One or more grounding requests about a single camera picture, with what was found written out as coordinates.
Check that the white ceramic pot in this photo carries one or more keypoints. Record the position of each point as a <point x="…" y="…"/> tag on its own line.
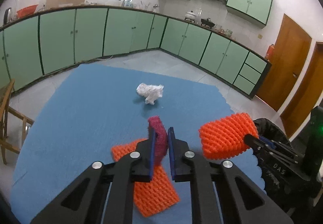
<point x="190" y="16"/>

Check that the blue table mat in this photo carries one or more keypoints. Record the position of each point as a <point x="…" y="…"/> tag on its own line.
<point x="95" y="108"/>

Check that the black wok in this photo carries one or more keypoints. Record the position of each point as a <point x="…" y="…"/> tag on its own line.
<point x="207" y="23"/>

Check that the orange foam net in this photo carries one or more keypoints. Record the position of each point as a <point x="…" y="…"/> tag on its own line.
<point x="224" y="138"/>
<point x="153" y="197"/>

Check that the green lower kitchen cabinets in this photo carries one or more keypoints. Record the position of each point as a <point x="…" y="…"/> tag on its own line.
<point x="46" y="42"/>

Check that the brown wooden door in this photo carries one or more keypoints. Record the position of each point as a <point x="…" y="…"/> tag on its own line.
<point x="288" y="58"/>
<point x="306" y="96"/>

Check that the steel electric kettle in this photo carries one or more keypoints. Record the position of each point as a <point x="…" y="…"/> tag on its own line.
<point x="8" y="15"/>

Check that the red plastic basin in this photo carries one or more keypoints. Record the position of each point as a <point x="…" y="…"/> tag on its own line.
<point x="26" y="11"/>

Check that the white tissue wad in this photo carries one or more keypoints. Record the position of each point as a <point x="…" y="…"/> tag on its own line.
<point x="150" y="92"/>

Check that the wooden chair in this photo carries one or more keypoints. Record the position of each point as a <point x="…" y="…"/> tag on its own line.
<point x="14" y="125"/>

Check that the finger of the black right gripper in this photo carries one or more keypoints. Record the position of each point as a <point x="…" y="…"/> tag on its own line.
<point x="253" y="142"/>

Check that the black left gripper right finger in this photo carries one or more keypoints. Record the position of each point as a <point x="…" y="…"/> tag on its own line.
<point x="182" y="170"/>

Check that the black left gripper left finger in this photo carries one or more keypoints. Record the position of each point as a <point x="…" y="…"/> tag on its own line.
<point x="143" y="168"/>

